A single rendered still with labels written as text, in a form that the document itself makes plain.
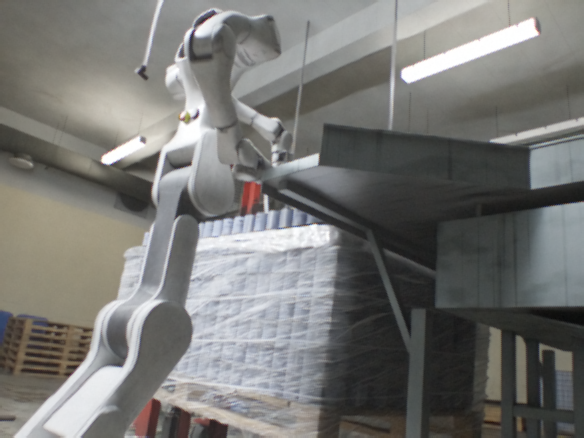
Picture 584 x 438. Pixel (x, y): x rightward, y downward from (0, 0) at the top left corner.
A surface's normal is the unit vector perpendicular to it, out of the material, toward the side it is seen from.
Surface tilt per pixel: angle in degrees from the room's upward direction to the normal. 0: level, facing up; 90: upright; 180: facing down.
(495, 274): 90
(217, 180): 89
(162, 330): 90
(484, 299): 90
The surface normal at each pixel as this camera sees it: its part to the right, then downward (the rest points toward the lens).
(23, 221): 0.70, -0.12
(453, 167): 0.00, -0.29
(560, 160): -0.70, -0.28
